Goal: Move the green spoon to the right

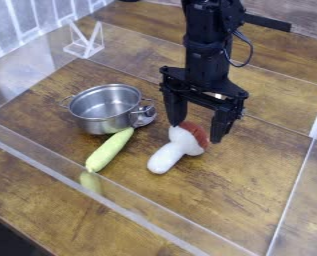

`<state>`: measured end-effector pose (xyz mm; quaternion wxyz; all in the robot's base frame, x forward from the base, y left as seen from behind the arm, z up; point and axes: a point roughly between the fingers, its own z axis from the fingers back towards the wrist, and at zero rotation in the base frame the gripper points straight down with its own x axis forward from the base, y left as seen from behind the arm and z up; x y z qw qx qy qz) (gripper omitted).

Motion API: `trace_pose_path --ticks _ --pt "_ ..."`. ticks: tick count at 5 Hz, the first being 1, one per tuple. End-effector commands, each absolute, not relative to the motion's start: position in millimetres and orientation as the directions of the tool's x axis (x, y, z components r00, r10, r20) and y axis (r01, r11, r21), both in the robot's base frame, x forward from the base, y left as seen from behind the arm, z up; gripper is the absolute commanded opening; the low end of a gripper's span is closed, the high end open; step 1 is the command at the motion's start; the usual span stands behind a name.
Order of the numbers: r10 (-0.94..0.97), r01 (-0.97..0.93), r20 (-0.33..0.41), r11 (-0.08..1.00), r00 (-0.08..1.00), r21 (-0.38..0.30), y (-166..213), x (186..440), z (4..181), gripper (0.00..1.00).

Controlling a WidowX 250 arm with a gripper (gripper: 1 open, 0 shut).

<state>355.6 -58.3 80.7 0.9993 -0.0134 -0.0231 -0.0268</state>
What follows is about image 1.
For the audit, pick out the clear acrylic back barrier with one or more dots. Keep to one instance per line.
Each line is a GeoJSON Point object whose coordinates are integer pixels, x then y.
{"type": "Point", "coordinates": [281, 100]}

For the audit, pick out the black bar on table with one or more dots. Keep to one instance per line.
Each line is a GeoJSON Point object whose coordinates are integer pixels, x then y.
{"type": "Point", "coordinates": [267, 22]}

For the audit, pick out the light green plush spoon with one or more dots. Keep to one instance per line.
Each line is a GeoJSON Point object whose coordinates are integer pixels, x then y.
{"type": "Point", "coordinates": [107, 151]}

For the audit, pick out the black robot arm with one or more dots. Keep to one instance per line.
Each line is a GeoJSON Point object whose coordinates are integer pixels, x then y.
{"type": "Point", "coordinates": [201, 82]}

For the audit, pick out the clear acrylic barrier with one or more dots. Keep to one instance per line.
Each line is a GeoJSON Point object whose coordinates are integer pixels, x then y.
{"type": "Point", "coordinates": [281, 100]}
{"type": "Point", "coordinates": [185, 233]}

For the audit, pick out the plush red cap mushroom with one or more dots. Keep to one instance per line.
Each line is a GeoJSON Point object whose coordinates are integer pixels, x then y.
{"type": "Point", "coordinates": [187, 140]}

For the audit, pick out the clear acrylic front barrier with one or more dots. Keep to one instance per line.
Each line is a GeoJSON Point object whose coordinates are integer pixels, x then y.
{"type": "Point", "coordinates": [185, 233]}

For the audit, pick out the small stainless steel pot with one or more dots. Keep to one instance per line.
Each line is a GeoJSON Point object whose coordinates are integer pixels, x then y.
{"type": "Point", "coordinates": [107, 108]}

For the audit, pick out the clear acrylic triangle bracket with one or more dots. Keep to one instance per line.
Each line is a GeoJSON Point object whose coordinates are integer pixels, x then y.
{"type": "Point", "coordinates": [84, 47]}

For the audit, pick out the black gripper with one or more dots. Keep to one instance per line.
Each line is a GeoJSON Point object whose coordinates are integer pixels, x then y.
{"type": "Point", "coordinates": [223, 98]}

